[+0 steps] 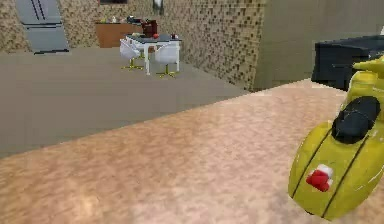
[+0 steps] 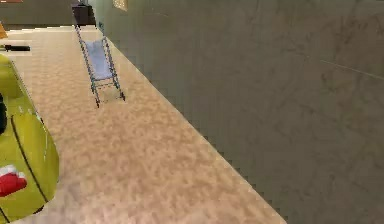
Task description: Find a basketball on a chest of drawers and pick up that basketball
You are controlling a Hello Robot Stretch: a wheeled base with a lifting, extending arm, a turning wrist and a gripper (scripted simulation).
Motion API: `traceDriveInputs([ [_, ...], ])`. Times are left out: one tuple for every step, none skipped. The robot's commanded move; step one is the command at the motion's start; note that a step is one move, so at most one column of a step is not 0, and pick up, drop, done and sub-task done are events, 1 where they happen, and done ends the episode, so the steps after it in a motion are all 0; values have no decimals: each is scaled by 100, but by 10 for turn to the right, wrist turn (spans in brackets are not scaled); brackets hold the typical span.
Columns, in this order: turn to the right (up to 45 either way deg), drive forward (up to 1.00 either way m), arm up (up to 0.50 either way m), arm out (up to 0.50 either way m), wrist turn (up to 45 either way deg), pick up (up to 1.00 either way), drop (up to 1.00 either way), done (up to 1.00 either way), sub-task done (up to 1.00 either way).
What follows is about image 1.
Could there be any white chair with yellow legs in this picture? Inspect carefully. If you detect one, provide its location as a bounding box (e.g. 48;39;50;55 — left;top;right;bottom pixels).
119;38;145;72
154;44;181;79

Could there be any white dining table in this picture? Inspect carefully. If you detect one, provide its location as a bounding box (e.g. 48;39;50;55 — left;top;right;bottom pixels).
125;33;183;76

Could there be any dark red box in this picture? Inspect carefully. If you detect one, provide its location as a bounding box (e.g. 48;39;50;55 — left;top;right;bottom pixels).
141;19;158;38

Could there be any brown wooden counter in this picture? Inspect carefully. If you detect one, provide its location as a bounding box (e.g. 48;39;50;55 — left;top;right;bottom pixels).
94;21;145;49

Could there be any dark framed picture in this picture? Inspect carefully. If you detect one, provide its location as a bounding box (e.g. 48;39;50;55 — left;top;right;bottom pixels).
152;0;165;16

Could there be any black cabinet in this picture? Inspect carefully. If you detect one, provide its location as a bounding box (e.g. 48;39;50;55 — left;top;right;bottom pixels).
311;35;384;92

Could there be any grey fridge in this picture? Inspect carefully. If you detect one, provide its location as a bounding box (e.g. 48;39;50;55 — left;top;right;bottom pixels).
14;0;71;56

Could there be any black fridge handle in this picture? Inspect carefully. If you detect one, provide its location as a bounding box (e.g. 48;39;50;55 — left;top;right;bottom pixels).
36;0;46;21
30;0;40;21

